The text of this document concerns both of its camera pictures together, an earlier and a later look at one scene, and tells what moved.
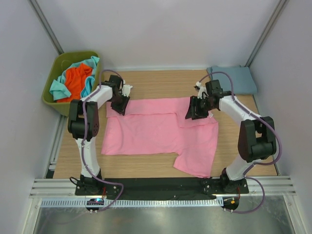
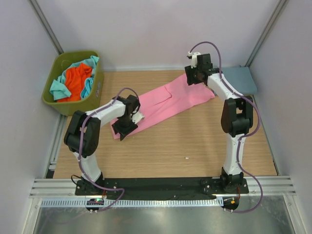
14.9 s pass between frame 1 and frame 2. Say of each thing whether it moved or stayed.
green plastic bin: stayed
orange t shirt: stayed
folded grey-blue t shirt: stayed
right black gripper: moved
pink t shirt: moved
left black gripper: moved
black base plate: stayed
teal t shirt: stayed
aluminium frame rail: stayed
